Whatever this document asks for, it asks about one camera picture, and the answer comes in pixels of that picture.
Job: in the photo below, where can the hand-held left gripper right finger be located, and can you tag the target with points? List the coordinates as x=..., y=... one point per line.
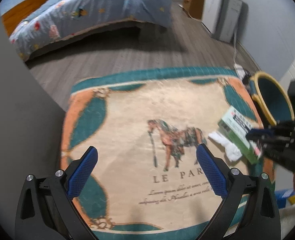
x=211, y=171

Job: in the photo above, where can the green and white box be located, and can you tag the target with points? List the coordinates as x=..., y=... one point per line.
x=233, y=127

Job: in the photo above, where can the grey and white cabinet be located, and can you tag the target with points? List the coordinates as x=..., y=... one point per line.
x=222, y=10

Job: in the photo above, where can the white fluffy cloth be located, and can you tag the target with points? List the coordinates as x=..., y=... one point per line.
x=293, y=220

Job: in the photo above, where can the teal bin with yellow rim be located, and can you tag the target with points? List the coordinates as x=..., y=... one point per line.
x=275, y=97

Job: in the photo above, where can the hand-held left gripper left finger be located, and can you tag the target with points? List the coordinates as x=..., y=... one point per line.
x=83, y=171

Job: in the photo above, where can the horse print mat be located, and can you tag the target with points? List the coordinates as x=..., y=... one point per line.
x=127, y=105

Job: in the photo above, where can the blue and yellow packet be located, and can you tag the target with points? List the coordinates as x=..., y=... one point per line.
x=285, y=196

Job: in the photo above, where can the wooden headboard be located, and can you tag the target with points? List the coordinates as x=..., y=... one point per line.
x=22, y=10

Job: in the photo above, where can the bed with blue printed blanket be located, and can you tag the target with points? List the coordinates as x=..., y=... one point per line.
x=100, y=7

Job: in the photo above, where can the white power strip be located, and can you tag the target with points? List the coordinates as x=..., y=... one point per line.
x=240, y=70

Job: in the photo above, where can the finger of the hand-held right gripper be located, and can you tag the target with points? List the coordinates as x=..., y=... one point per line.
x=275, y=143
x=270, y=132

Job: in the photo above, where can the white tissue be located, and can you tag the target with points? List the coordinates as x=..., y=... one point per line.
x=228, y=146

